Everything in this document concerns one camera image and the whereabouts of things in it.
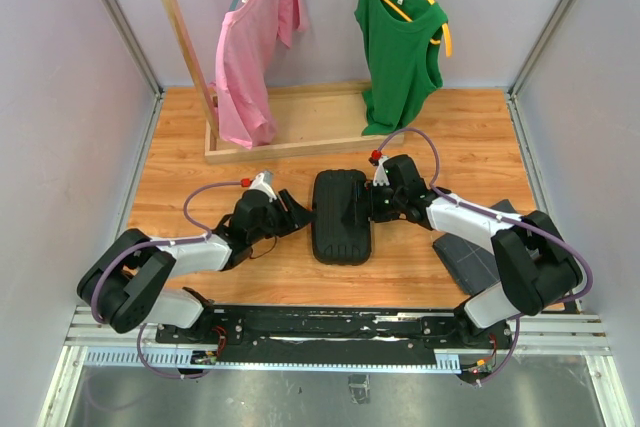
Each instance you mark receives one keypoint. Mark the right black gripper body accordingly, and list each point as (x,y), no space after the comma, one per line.
(386,204)

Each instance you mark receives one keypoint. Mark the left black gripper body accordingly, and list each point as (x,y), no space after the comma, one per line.
(277,222)

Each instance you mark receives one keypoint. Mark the black plastic tool case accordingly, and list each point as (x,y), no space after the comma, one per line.
(341,231)

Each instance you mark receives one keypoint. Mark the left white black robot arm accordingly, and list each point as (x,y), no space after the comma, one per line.
(125,288)

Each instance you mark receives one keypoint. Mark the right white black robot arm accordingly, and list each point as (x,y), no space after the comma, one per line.
(536,267)

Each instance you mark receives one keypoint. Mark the grey folded cloth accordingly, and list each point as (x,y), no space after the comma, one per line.
(471,267)

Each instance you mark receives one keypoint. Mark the wooden clothes rack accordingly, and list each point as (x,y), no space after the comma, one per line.
(312,119)

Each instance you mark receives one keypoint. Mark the green tank top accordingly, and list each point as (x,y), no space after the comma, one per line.
(400,39)

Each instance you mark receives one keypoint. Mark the pink t-shirt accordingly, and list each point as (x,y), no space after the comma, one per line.
(245,48)

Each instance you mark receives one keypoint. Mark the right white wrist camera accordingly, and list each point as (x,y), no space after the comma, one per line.
(380,178)

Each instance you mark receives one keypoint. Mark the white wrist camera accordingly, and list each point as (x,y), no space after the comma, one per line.
(261,182)
(380,178)

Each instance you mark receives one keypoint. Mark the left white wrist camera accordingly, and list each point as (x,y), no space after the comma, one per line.
(261,182)

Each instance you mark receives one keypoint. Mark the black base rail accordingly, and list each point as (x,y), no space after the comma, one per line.
(314,336)

